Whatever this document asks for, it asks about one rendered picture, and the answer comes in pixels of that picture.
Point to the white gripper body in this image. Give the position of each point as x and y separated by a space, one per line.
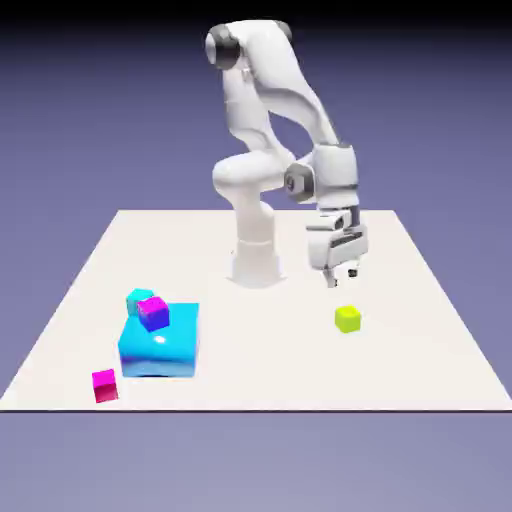
340 250

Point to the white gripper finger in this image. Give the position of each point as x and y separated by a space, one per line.
330 278
352 271

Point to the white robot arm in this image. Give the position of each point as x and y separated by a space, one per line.
264 120

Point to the small yellow-green cube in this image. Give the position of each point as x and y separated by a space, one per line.
348 318

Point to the small purple cube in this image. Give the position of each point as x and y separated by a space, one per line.
154 313

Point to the small cyan cube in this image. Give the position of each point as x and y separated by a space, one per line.
135 300

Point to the small magenta cube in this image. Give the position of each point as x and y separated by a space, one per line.
105 385

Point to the large cyan box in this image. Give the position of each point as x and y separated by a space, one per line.
160 348

